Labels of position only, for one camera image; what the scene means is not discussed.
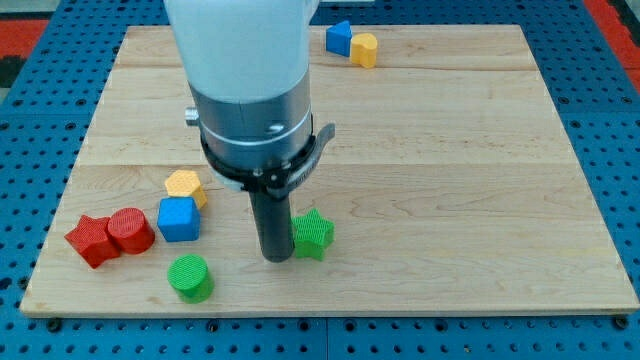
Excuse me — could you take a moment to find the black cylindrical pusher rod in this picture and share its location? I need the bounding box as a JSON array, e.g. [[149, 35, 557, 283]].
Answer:
[[249, 192, 294, 263]]

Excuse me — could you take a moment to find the yellow hexagon block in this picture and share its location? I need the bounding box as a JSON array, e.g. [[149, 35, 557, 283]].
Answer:
[[164, 170, 207, 209]]

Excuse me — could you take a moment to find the yellow heart block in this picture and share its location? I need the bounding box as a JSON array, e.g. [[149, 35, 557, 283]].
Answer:
[[349, 33, 378, 69]]

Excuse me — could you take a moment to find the blue triangle block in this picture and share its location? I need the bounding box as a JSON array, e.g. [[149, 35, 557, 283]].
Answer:
[[325, 20, 352, 57]]

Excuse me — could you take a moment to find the blue cube block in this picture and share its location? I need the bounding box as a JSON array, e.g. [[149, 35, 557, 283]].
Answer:
[[157, 197, 200, 242]]

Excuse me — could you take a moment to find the red star block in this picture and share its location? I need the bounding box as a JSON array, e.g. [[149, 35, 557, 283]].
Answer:
[[64, 215, 121, 269]]

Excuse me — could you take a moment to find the black clamp ring with lever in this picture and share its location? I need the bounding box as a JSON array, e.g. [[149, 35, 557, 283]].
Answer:
[[199, 122, 336, 200]]

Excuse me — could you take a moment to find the green cylinder block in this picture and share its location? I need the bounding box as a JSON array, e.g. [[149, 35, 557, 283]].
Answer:
[[167, 254, 215, 304]]

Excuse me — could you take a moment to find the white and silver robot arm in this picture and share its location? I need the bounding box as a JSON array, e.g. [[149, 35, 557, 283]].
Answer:
[[165, 0, 335, 262]]

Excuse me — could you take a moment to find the red cylinder block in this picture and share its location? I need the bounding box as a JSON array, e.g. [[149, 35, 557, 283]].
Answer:
[[107, 207, 155, 255]]

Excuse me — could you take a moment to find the wooden board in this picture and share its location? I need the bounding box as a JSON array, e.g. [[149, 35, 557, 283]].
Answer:
[[20, 25, 639, 318]]

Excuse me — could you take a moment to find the green star block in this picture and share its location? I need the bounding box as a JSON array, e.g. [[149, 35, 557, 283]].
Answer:
[[292, 208, 335, 261]]

